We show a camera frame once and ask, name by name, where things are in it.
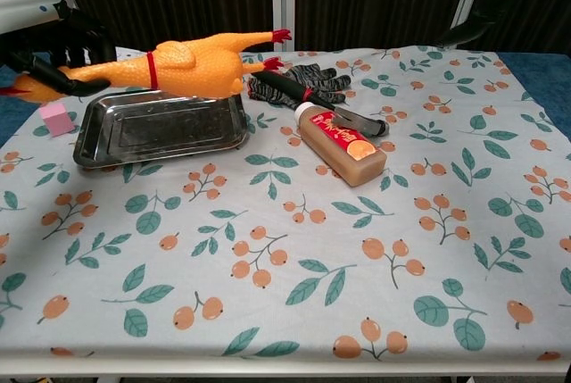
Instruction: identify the yellow rubber chicken toy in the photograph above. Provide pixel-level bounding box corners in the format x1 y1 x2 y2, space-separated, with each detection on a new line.
0 29 292 103

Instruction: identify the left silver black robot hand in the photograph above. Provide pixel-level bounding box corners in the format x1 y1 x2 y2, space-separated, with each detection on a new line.
0 0 118 99

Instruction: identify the floral fruit print tablecloth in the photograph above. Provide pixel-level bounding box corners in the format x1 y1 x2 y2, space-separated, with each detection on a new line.
0 46 571 364

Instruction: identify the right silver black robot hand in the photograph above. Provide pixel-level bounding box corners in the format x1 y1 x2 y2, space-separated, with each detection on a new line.
434 7 508 50

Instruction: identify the brown juice bottle red label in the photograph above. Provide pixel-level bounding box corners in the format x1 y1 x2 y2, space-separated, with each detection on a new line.
294 101 388 187

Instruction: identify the stainless steel rectangular tray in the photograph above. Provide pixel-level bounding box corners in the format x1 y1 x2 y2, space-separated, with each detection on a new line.
72 87 250 169

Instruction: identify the pink foam cube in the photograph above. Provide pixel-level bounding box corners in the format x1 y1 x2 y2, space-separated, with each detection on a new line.
37 103 77 137

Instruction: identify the grey black knit glove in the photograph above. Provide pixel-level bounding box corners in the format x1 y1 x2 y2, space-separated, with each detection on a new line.
247 63 352 110

